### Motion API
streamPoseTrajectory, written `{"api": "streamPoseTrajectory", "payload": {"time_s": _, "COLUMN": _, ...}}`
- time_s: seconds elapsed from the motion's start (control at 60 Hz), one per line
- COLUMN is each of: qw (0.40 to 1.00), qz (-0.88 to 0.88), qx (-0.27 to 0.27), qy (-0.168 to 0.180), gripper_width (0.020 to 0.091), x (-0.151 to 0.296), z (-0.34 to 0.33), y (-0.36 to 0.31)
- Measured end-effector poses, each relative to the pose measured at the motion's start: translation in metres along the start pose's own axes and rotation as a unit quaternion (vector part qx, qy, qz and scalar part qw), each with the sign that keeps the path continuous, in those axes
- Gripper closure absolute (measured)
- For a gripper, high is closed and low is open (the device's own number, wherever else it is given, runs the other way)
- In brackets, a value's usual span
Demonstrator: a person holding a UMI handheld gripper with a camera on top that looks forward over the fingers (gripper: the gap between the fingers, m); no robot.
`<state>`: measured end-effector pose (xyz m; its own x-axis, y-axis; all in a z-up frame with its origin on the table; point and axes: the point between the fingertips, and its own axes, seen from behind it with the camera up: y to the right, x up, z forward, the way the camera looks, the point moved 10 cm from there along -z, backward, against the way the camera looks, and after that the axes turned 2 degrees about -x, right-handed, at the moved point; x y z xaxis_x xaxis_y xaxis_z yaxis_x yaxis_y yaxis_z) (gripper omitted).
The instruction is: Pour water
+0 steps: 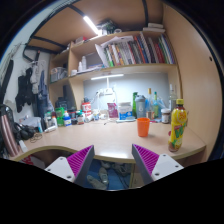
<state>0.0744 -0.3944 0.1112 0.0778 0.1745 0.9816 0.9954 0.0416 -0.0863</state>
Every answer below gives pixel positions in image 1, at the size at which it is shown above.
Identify pile of shoes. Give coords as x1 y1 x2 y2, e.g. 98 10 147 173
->
86 160 134 191

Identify dark hanging clothes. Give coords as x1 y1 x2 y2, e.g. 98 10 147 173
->
14 59 51 114

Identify blue and white carton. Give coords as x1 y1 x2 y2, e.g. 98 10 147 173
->
118 101 134 121

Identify green box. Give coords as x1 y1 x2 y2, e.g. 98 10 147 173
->
54 106 65 127

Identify clear glass bottle gold cap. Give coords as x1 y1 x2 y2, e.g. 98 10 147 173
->
146 87 155 120

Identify white under-shelf light strip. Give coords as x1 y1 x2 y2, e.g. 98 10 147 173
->
90 73 125 81

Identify red and white container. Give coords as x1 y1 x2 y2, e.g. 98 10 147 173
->
81 102 92 118

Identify white ceiling tube light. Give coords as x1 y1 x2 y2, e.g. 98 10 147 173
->
82 15 101 36

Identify pink packet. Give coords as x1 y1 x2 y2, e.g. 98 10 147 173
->
107 102 119 119

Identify blue-capped white bottle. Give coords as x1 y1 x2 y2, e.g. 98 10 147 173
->
63 110 72 127

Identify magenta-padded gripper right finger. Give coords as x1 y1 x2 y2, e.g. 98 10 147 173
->
131 143 185 186

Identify green glass bottle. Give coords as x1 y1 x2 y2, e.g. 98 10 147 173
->
153 91 161 119

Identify pink striped black bag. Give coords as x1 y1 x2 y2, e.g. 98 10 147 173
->
0 104 21 158

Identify grey shaker bottle green lid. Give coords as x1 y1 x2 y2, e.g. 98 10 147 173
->
132 91 147 120

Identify orange plastic cup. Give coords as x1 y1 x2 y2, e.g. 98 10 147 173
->
136 117 151 138

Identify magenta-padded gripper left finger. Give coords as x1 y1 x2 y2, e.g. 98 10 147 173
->
44 144 96 189

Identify tall clear glass bottle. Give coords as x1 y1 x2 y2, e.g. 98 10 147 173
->
168 83 178 111

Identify wooden shelf unit with books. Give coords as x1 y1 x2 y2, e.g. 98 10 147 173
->
48 22 184 109

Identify yellow drink bottle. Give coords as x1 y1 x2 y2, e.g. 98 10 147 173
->
168 98 189 153

